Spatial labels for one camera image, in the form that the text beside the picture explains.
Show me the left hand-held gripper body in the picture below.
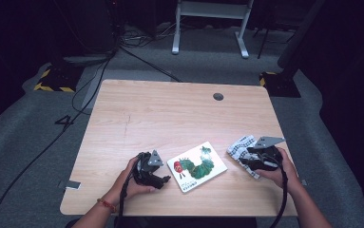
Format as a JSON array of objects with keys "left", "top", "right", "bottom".
[{"left": 133, "top": 149, "right": 164, "bottom": 187}]

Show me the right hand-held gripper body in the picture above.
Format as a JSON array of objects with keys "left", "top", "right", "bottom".
[{"left": 254, "top": 136, "right": 287, "bottom": 172}]

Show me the blue white striped cloth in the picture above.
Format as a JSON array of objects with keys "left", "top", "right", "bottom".
[{"left": 226, "top": 134, "right": 263, "bottom": 181}]

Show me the caterpillar picture book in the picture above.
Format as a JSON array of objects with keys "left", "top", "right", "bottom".
[{"left": 166, "top": 141, "right": 229, "bottom": 194}]

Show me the person's right hand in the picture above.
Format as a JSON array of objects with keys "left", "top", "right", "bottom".
[{"left": 255, "top": 147, "right": 299, "bottom": 194}]

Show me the person's left hand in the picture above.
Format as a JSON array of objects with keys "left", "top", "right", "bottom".
[{"left": 109, "top": 157, "right": 156, "bottom": 205}]

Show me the black base with yellow corner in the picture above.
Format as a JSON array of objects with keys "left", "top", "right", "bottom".
[{"left": 259, "top": 70, "right": 302, "bottom": 99}]

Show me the black tripod stand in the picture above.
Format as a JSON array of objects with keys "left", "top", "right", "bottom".
[{"left": 253, "top": 27, "right": 297, "bottom": 61}]

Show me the dark slanted pole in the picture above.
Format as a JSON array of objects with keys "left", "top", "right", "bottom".
[{"left": 277, "top": 0, "right": 327, "bottom": 69}]

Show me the black yellow striped base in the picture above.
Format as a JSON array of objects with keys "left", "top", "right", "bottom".
[{"left": 32, "top": 65, "right": 85, "bottom": 93}]

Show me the dark equipment box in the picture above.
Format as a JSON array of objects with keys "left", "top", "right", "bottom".
[{"left": 54, "top": 0, "right": 119, "bottom": 57}]

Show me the left hand-held gripper cable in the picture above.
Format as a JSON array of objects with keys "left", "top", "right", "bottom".
[{"left": 115, "top": 152, "right": 144, "bottom": 228}]

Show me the hand-held gripper cable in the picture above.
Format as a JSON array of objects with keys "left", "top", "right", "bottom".
[
  {"left": 269, "top": 154, "right": 290, "bottom": 228},
  {"left": 115, "top": 152, "right": 144, "bottom": 228}
]

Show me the right hand-held gripper cable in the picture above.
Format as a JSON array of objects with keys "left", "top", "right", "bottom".
[{"left": 269, "top": 154, "right": 290, "bottom": 228}]

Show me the red bead bracelet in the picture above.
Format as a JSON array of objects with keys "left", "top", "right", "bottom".
[{"left": 96, "top": 198, "right": 118, "bottom": 214}]

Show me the thin black looped cable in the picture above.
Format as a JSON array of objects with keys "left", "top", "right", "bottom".
[{"left": 70, "top": 60, "right": 106, "bottom": 116}]

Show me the long black floor cable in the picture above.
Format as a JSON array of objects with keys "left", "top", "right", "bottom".
[{"left": 0, "top": 50, "right": 116, "bottom": 228}]

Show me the tangle of cables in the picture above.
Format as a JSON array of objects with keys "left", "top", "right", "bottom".
[{"left": 118, "top": 23, "right": 173, "bottom": 49}]

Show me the white metal desk frame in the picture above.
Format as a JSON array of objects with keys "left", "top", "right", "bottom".
[{"left": 171, "top": 0, "right": 256, "bottom": 60}]

